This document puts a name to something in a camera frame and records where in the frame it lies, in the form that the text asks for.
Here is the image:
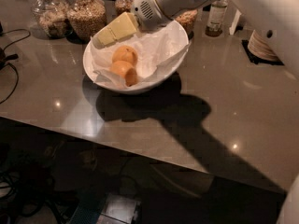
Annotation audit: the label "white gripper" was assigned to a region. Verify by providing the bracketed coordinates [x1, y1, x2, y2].
[93, 0, 171, 48]

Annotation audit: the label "white paper liner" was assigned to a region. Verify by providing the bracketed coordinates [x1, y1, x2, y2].
[89, 21, 192, 91]

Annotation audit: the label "white card stand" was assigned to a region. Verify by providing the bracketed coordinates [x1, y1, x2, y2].
[229, 10, 242, 35]

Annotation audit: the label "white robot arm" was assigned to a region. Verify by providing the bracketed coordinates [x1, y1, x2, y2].
[97, 0, 299, 224]

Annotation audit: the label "grey box on floor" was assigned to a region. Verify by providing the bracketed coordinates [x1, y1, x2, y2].
[67, 191, 142, 224]

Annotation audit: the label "black mat under plates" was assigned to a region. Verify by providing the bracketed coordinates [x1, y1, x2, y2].
[241, 40, 283, 65]

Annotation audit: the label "black cables on floor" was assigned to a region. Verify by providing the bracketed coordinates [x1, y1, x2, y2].
[0, 168, 73, 224]

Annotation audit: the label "upper orange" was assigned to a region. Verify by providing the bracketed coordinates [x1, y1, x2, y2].
[112, 46, 138, 66]

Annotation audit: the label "orange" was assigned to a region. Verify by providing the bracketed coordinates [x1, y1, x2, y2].
[112, 46, 138, 66]
[110, 61, 138, 86]

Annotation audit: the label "glass bottle with label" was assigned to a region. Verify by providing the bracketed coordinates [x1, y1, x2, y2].
[205, 0, 228, 37]

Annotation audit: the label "left glass jar with grains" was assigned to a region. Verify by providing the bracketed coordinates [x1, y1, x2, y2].
[31, 0, 73, 38]

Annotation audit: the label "white tilted bowl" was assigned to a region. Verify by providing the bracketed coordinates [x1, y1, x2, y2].
[82, 14, 190, 95]

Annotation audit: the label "lower orange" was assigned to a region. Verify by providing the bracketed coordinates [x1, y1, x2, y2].
[110, 61, 138, 86]

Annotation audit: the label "stack of white plates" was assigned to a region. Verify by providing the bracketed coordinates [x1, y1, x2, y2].
[248, 31, 279, 62]

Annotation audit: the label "black cable on table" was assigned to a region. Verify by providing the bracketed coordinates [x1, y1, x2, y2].
[0, 28, 32, 105]

